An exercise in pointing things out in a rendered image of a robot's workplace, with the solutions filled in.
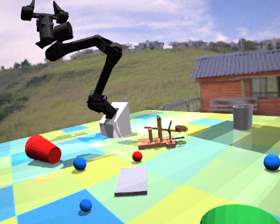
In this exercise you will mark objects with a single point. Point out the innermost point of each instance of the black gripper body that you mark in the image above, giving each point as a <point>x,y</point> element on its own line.
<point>45,20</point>

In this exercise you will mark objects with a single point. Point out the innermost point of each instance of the red ball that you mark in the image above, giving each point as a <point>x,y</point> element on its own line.
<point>137,156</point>

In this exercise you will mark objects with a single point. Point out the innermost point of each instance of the white mug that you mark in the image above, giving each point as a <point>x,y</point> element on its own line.
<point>242,117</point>

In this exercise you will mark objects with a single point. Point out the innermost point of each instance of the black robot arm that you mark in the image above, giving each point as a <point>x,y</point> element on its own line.
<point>96,100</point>

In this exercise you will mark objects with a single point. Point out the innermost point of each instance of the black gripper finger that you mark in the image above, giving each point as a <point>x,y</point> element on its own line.
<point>56,8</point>
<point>32,4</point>

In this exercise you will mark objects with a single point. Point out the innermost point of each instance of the red plastic cup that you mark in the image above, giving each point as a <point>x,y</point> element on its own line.
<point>38,148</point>

